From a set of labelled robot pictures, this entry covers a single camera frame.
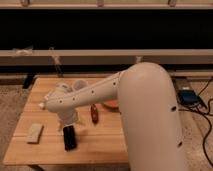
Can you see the blue black power adapter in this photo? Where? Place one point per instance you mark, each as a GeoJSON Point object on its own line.
{"type": "Point", "coordinates": [187, 97]}

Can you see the white tube with cap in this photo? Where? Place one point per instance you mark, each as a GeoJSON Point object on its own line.
{"type": "Point", "coordinates": [60, 89]}

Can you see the wooden table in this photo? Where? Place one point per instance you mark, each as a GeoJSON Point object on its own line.
{"type": "Point", "coordinates": [96, 143]}

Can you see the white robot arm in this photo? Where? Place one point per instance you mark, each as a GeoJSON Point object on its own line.
{"type": "Point", "coordinates": [149, 114]}

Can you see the black eraser block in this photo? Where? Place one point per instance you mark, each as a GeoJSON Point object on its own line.
{"type": "Point", "coordinates": [69, 138]}

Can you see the beige rectangular sponge block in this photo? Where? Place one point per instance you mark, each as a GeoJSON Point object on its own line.
{"type": "Point", "coordinates": [34, 133]}

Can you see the translucent plastic cup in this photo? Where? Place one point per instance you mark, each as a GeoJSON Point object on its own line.
{"type": "Point", "coordinates": [79, 84]}

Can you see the orange bowl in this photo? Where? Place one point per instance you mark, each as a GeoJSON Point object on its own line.
{"type": "Point", "coordinates": [111, 105]}

